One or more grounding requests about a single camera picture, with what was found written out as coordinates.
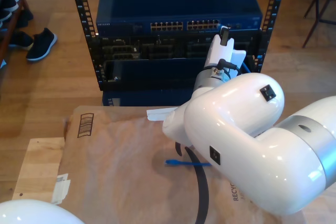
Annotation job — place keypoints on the black rack tray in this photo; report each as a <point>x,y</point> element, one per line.
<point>157,72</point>

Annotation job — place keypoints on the black server unit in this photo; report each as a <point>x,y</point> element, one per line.
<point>123,48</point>

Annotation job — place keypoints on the dark sneaker white sole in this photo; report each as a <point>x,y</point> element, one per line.
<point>21,41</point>
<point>42,43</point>

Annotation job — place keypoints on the white barcode label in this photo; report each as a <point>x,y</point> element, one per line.
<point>60,190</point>

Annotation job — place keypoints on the blue network switch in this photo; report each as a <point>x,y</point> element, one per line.
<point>178,1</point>

